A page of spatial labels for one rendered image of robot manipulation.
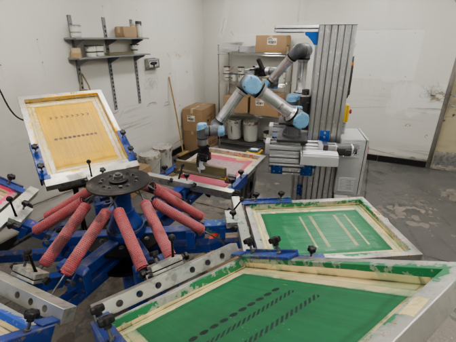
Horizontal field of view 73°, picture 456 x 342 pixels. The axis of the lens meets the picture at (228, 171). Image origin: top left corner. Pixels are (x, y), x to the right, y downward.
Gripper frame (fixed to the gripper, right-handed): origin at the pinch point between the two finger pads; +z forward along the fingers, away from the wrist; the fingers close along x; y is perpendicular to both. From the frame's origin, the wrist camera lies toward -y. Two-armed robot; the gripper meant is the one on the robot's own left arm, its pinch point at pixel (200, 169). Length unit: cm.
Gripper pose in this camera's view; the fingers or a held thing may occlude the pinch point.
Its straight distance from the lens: 226.2
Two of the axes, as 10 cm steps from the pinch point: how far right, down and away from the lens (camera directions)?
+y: 9.1, 1.7, -3.8
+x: 4.2, -3.6, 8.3
